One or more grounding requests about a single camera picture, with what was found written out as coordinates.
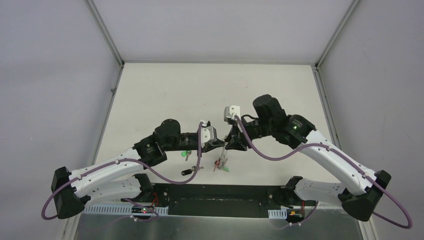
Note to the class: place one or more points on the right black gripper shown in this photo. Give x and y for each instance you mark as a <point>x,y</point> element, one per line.
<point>236,139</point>

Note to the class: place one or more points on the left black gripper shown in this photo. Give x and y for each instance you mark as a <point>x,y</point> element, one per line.
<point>216,140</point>

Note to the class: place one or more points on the large keyring with keys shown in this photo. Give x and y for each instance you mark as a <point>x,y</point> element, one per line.
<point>220,163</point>

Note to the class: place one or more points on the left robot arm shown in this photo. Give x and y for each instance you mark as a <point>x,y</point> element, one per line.
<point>122,177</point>

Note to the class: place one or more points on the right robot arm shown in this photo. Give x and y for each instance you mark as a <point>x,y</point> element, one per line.
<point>358,189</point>

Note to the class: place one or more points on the green tagged key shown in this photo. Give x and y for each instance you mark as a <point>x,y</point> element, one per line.
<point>186,154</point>

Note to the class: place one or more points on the black tagged key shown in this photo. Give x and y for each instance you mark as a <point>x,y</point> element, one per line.
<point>191,170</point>

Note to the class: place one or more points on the right controller board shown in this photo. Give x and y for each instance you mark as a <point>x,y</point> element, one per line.
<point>295,216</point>

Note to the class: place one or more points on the controller board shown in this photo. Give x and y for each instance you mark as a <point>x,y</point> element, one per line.
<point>142,209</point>
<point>295,216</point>

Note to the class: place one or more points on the left controller board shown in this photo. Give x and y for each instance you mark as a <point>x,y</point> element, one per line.
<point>142,209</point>

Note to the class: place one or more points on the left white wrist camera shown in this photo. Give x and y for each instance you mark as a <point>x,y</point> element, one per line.
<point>208,133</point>

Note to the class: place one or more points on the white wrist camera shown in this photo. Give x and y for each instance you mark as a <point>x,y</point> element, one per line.
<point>208,133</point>
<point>231,112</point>

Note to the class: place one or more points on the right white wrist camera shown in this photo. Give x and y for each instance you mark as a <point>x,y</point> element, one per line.
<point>231,112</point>

